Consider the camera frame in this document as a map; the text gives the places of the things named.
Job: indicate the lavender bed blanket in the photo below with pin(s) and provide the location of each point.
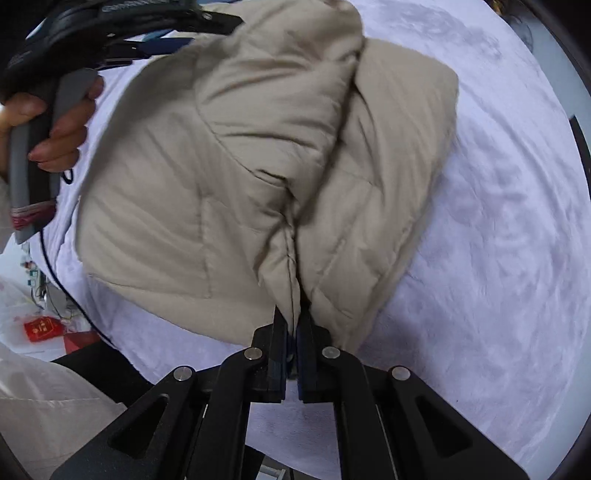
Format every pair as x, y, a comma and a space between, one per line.
493, 312

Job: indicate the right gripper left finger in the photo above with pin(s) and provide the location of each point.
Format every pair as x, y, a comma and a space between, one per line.
270, 375

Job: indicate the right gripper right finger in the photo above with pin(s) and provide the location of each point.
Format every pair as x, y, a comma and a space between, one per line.
313, 383

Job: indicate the red packet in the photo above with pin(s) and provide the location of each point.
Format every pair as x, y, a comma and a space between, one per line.
43, 328

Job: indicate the beige puffer jacket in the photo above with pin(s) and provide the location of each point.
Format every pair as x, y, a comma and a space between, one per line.
291, 161

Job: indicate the person's left hand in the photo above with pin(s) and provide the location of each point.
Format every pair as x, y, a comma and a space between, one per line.
60, 151

